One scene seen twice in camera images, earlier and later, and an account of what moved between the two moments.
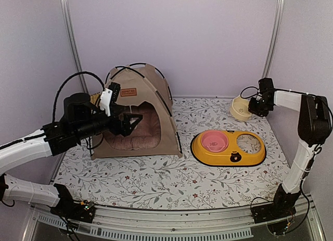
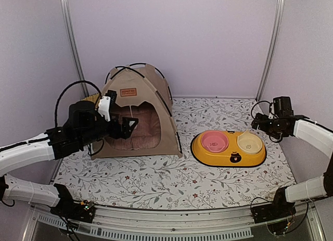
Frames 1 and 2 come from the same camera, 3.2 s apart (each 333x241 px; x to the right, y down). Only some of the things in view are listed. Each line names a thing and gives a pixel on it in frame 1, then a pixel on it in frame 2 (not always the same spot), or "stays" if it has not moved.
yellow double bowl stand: x=232 y=156 stays
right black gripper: x=252 y=109 to x=262 y=125
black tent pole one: x=125 y=68 to x=167 y=87
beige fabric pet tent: x=139 y=82 stays
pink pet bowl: x=214 y=141 stays
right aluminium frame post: x=274 y=35 stays
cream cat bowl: x=239 y=109 to x=249 y=143
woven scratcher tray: x=94 y=98 stays
